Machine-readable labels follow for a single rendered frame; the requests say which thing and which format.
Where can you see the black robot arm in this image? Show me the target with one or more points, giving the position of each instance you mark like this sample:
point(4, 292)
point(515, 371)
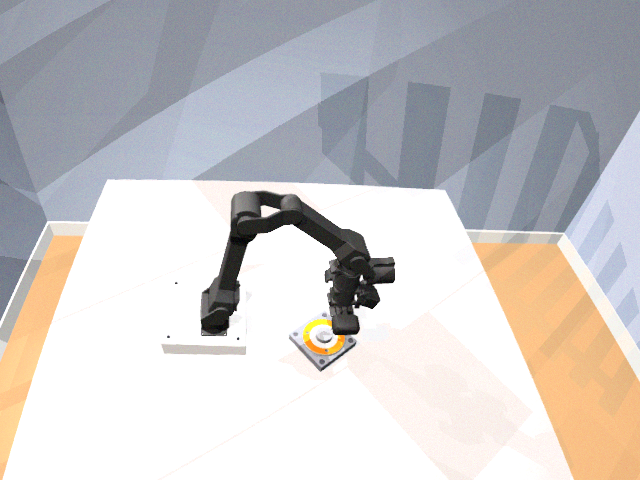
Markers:
point(353, 259)

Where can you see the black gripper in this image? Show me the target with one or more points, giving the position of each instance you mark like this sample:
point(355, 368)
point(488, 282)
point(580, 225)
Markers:
point(344, 320)

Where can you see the orange round plate with tab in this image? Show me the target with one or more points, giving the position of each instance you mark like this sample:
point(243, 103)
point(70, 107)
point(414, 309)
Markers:
point(312, 344)

